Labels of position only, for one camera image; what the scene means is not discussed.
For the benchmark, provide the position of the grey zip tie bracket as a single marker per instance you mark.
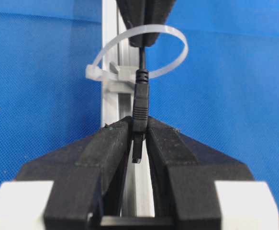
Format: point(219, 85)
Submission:
point(125, 80)

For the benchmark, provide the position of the white zip tie loop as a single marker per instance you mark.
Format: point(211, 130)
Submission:
point(94, 73)

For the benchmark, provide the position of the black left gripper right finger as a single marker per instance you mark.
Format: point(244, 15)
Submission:
point(183, 172)

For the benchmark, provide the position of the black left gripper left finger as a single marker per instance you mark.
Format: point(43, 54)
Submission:
point(88, 177)

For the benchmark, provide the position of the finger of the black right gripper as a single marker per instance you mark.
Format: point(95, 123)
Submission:
point(132, 12)
point(156, 12)

